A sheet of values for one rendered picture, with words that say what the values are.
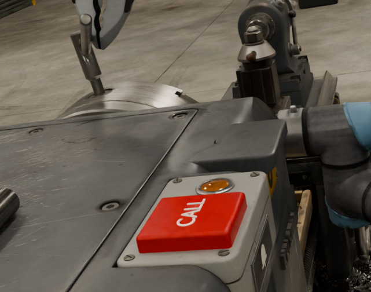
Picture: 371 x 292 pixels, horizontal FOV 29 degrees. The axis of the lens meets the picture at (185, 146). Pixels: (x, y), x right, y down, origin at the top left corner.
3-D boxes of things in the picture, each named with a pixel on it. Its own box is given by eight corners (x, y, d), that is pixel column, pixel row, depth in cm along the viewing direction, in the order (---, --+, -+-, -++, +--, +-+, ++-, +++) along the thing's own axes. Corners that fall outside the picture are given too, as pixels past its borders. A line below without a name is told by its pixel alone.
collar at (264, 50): (273, 59, 145) (271, 45, 144) (234, 64, 147) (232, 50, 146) (278, 50, 152) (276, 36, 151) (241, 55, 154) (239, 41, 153)
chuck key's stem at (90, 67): (98, 115, 97) (68, 33, 94) (114, 109, 98) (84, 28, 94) (100, 118, 95) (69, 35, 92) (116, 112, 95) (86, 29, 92)
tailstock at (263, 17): (302, 106, 198) (287, 0, 189) (233, 114, 204) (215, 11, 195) (312, 76, 225) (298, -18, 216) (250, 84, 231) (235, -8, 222)
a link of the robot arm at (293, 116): (306, 163, 111) (298, 112, 108) (276, 165, 112) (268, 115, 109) (311, 145, 117) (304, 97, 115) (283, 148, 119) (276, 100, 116)
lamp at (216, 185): (227, 199, 51) (226, 188, 51) (199, 200, 52) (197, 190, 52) (232, 186, 53) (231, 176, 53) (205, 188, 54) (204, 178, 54)
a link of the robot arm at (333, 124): (381, 163, 107) (375, 108, 105) (307, 168, 111) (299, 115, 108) (382, 143, 114) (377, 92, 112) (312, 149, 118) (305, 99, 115)
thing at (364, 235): (379, 284, 151) (367, 182, 143) (330, 286, 154) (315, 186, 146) (379, 225, 175) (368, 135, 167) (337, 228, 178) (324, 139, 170)
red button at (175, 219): (234, 261, 43) (228, 230, 43) (140, 266, 45) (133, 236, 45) (250, 216, 49) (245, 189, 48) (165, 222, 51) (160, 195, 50)
